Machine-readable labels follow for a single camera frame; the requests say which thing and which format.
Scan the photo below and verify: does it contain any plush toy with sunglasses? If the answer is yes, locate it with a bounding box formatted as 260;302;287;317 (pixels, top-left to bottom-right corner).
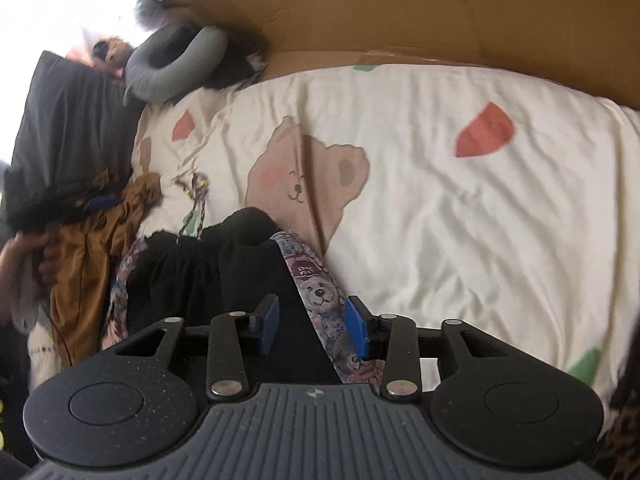
92;36;136;81

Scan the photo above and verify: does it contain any person's left hand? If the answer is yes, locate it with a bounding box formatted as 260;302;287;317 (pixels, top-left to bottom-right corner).
0;237;62;322

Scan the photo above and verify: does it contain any dark grey pillow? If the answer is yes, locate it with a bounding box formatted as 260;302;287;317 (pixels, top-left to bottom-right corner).
5;51;146;231

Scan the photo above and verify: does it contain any cream printed bed sheet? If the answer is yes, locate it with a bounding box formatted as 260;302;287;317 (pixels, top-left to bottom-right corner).
25;52;640;431

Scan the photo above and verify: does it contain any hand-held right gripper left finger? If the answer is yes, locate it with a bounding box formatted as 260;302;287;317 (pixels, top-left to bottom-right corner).
116;294;280;402

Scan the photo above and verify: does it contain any brown cardboard sheet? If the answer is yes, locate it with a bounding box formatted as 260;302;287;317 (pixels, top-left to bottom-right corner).
160;0;640;111

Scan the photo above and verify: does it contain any white fluffy plush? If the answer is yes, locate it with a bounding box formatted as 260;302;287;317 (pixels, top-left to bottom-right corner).
134;0;173;32

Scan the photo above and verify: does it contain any white knit cloth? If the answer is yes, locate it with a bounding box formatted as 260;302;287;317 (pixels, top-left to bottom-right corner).
25;317;68;378

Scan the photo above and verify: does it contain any brown garment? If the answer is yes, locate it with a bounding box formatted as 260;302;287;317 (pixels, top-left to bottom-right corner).
47;172;161;366

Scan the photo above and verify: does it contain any grey neck pillow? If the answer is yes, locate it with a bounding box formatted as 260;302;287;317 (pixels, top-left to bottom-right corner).
124;22;230;103

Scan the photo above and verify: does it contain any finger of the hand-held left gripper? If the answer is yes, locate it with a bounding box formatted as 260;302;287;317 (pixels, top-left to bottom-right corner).
80;192;121;216

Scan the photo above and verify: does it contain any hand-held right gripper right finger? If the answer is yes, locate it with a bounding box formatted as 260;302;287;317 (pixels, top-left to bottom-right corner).
345;296;501;402

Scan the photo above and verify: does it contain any small dark cloth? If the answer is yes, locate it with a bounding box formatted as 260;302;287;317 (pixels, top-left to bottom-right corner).
205;30;268;92

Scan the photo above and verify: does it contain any leopard print cloth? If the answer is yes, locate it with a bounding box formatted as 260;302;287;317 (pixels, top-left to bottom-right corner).
590;370;640;480

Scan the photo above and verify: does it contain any black garment with patterned lining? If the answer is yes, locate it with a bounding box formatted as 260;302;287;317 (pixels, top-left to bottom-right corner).
102;207;386;386

